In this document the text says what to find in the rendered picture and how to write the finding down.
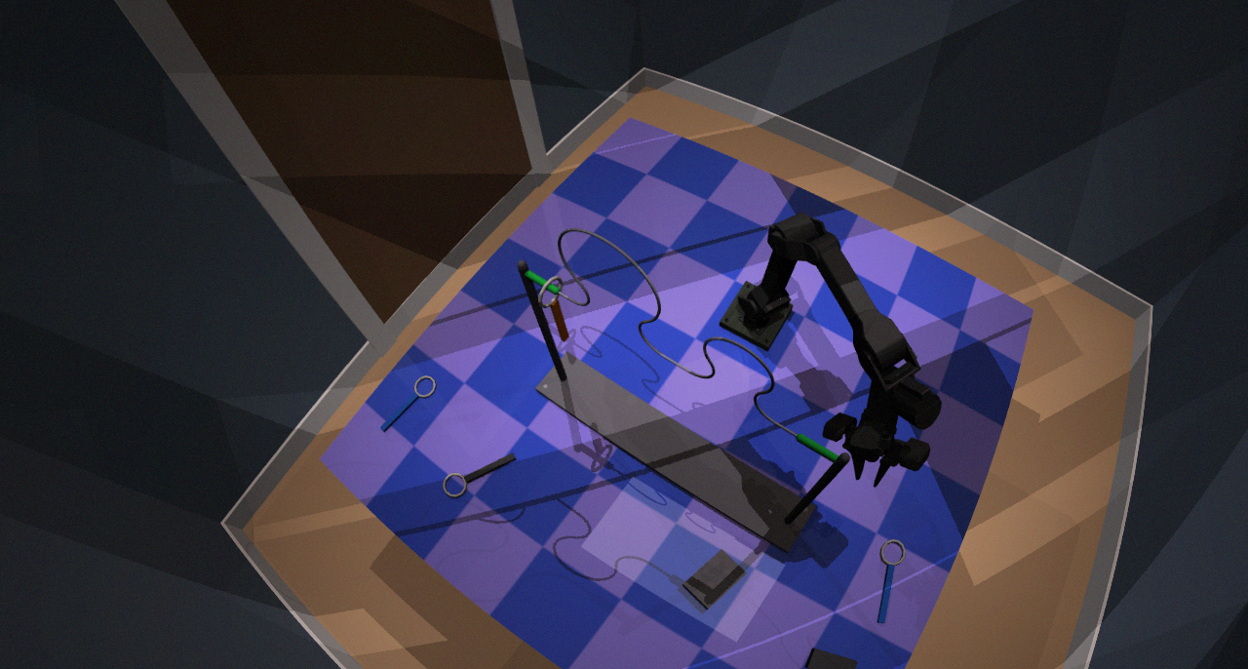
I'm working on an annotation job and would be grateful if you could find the grey loop with orange handle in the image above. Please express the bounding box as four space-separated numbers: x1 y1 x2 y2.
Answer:
538 276 568 342

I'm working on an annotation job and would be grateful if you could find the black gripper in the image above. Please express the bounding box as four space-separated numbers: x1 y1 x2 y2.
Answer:
822 402 930 487

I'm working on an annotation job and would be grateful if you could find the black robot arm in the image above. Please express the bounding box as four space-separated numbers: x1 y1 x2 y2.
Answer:
738 212 942 462

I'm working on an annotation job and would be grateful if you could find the blue handle with grey loop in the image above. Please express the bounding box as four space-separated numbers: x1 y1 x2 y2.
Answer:
877 539 906 623
379 374 436 431

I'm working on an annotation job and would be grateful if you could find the black bar handle with beige loop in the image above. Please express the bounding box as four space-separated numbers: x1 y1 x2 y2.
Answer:
443 453 515 497

